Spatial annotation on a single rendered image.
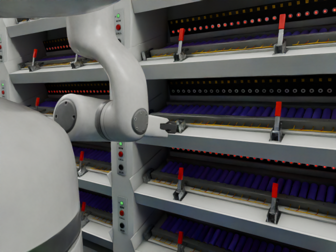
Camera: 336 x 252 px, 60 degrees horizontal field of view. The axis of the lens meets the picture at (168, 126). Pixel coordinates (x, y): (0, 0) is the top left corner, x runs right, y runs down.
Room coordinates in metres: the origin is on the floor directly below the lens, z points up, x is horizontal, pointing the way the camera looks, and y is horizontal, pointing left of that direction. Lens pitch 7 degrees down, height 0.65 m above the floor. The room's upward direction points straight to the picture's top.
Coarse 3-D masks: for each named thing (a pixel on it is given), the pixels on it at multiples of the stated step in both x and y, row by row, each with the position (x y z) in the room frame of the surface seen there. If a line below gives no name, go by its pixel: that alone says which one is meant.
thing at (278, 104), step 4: (276, 104) 0.69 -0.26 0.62; (280, 104) 0.68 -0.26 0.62; (276, 108) 0.68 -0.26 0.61; (280, 108) 0.68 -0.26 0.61; (276, 112) 0.68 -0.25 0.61; (280, 112) 0.68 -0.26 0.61; (276, 116) 0.68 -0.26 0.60; (276, 120) 0.68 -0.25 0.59; (276, 124) 0.68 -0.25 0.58; (276, 128) 0.67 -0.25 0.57
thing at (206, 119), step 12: (192, 120) 0.85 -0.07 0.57; (204, 120) 0.83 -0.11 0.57; (216, 120) 0.81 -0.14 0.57; (228, 120) 0.79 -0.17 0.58; (240, 120) 0.77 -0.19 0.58; (252, 120) 0.75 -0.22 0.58; (264, 120) 0.73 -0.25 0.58; (288, 120) 0.70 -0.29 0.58; (300, 120) 0.69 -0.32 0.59; (312, 120) 0.68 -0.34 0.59; (324, 120) 0.67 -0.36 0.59
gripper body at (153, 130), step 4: (148, 116) 0.64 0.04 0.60; (152, 116) 0.65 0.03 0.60; (156, 116) 0.66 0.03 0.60; (148, 120) 0.63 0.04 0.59; (152, 120) 0.64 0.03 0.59; (156, 120) 0.65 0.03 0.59; (160, 120) 0.66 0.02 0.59; (164, 120) 0.67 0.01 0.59; (168, 120) 0.69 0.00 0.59; (148, 124) 0.63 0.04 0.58; (152, 124) 0.64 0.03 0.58; (156, 124) 0.65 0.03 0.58; (148, 128) 0.63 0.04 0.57; (152, 128) 0.64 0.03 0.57; (156, 128) 0.65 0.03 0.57; (148, 132) 0.63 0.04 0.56; (152, 132) 0.64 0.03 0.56; (156, 132) 0.65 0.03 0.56; (160, 132) 0.66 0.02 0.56; (164, 132) 0.67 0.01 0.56; (144, 136) 0.65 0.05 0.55; (148, 136) 0.64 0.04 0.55; (152, 136) 0.65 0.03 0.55; (156, 136) 0.65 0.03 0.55; (160, 136) 0.66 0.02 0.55; (164, 136) 0.68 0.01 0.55
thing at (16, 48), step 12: (0, 24) 1.30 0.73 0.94; (24, 36) 1.35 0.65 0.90; (36, 36) 1.40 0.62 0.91; (12, 48) 1.31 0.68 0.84; (24, 48) 1.35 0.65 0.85; (36, 48) 1.40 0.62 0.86; (0, 72) 1.32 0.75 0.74; (12, 84) 1.30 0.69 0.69; (24, 84) 1.34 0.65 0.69; (36, 84) 1.39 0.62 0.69; (0, 96) 1.33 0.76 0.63; (12, 96) 1.29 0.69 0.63; (24, 96) 1.34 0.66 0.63
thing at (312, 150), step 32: (160, 96) 1.02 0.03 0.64; (192, 96) 0.97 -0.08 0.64; (224, 96) 0.90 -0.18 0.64; (256, 96) 0.85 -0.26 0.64; (288, 96) 0.80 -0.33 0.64; (320, 96) 0.76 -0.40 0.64; (192, 128) 0.82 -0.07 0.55; (288, 128) 0.71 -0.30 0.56; (288, 160) 0.66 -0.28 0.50; (320, 160) 0.62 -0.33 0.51
